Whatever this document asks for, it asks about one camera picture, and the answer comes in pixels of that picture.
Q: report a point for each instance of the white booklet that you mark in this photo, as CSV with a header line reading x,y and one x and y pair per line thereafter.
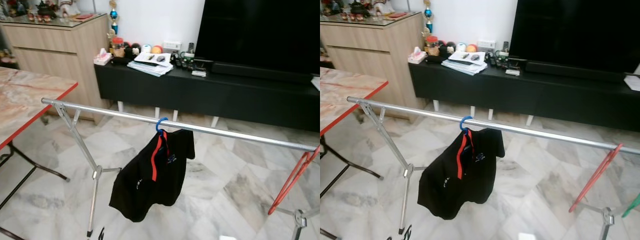
x,y
632,82
316,83

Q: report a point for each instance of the trophy with blue ball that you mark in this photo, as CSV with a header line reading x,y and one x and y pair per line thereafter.
x,y
113,15
428,14

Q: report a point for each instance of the black TV console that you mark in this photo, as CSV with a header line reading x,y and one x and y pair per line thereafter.
x,y
525,95
200,97

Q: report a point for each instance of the white paper stack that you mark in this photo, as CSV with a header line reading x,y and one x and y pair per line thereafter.
x,y
150,67
464,66

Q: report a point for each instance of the pink tissue box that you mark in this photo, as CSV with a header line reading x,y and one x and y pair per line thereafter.
x,y
102,59
416,57

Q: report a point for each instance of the silver metal clothes rack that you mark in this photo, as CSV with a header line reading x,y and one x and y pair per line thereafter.
x,y
225,132
540,133

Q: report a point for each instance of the black soundbar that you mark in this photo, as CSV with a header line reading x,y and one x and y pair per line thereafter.
x,y
575,71

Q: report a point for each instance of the black shirt with red stripe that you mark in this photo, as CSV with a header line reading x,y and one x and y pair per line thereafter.
x,y
452,187
145,190

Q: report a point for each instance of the small white box device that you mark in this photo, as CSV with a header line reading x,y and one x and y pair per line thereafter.
x,y
512,72
199,73

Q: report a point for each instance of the dark round ornament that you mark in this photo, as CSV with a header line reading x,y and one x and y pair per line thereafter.
x,y
132,50
446,49

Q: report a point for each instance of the light wooden drawer cabinet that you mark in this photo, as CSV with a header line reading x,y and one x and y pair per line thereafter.
x,y
50,55
370,52

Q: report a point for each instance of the black teapot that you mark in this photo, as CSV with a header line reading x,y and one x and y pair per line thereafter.
x,y
360,8
46,9

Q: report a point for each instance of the red plastic hanger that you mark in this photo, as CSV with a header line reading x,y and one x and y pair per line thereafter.
x,y
594,180
288,187

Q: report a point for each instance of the white power socket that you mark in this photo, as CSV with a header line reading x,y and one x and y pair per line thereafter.
x,y
172,45
486,44

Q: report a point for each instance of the flat red box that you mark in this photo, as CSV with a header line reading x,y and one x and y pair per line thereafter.
x,y
398,15
84,16

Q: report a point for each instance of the red-lidded jar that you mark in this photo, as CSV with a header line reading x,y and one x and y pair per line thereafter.
x,y
117,45
431,44

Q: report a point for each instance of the black flat television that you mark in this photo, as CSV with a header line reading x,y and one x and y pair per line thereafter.
x,y
575,30
260,30

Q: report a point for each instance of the orange ball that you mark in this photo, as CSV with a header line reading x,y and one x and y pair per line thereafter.
x,y
157,49
471,48

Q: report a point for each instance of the marble-print folding table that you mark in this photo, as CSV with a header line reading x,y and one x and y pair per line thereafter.
x,y
345,95
25,100

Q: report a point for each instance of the green plastic hanger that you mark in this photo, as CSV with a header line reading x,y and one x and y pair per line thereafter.
x,y
632,205

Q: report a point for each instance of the white round container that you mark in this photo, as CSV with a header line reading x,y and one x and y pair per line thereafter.
x,y
461,47
146,48

